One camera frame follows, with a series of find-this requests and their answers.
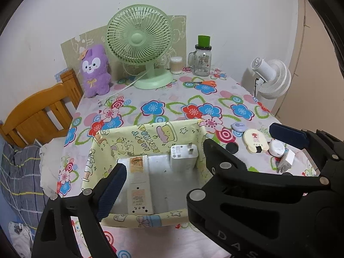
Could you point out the white power adapter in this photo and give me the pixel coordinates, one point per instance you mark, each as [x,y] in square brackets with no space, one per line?
[182,164]

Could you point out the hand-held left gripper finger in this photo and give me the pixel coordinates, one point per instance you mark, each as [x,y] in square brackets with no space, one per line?
[111,190]

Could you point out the plaid blue-grey blanket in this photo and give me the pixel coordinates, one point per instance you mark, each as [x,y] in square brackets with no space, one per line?
[18,177]

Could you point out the purple plush toy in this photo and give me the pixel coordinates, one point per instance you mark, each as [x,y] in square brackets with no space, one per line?
[95,72]

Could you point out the white cube plug charger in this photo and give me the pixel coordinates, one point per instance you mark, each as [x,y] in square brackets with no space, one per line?
[286,161]

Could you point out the glass mug jar green lid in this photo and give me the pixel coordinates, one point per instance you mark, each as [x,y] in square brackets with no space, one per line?
[201,61]

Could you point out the wooden bed headboard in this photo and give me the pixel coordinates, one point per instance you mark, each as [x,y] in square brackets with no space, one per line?
[35,113]

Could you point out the white bed cloth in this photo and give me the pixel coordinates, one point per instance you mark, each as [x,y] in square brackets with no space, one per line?
[51,161]

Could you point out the white patterned cloth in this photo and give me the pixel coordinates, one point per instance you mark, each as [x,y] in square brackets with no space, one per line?
[20,235]

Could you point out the beige wardrobe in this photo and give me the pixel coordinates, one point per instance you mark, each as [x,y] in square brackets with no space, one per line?
[309,59]

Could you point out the lilac round clip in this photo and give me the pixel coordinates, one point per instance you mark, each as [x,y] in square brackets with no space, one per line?
[237,126]

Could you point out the green desk fan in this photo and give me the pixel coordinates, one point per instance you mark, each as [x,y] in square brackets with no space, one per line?
[138,37]

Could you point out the white round gadget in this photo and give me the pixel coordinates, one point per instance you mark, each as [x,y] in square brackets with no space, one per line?
[277,147]

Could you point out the cream bear-shaped compact case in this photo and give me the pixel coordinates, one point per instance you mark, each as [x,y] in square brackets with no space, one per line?
[252,139]

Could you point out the yellow fabric storage box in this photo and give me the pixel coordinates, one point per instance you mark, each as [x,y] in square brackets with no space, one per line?
[139,139]

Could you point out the black round cap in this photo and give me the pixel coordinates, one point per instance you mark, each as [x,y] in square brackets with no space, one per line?
[232,147]

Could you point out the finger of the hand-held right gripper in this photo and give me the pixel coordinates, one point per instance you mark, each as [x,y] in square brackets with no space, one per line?
[212,150]
[289,135]

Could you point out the white power strip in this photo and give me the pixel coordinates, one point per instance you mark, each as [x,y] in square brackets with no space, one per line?
[138,185]

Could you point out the white circulation fan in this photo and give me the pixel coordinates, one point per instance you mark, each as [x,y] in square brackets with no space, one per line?
[274,80]

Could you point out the floral tablecloth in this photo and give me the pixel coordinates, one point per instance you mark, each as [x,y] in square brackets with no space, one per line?
[172,107]

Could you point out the blue patterned paper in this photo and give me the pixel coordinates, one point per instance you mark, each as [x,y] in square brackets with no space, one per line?
[60,74]

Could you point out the beige patterned wall sheet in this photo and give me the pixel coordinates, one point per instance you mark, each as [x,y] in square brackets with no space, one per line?
[88,39]

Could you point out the cotton swab container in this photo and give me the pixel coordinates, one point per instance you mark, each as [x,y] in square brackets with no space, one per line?
[176,65]

